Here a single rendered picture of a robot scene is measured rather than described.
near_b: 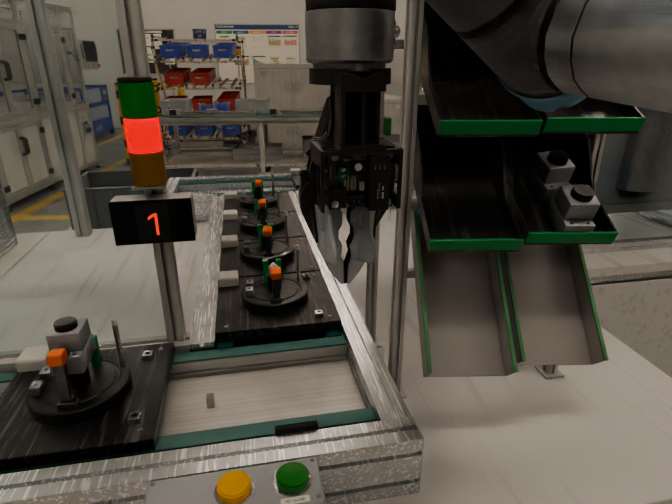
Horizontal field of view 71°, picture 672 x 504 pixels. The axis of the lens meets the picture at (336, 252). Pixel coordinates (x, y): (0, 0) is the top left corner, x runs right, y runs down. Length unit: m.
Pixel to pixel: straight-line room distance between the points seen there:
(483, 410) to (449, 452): 0.13
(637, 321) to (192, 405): 1.43
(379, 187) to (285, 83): 7.60
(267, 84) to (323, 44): 7.61
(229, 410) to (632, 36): 0.71
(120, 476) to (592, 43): 0.66
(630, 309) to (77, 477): 1.56
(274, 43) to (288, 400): 10.60
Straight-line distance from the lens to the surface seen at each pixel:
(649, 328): 1.89
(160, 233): 0.80
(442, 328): 0.78
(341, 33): 0.40
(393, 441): 0.70
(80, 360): 0.77
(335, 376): 0.87
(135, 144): 0.77
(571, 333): 0.87
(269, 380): 0.87
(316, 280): 1.09
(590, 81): 0.34
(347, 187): 0.42
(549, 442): 0.90
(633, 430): 0.99
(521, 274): 0.87
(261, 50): 11.23
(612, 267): 1.66
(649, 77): 0.31
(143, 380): 0.83
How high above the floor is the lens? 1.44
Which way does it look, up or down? 22 degrees down
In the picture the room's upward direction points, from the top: straight up
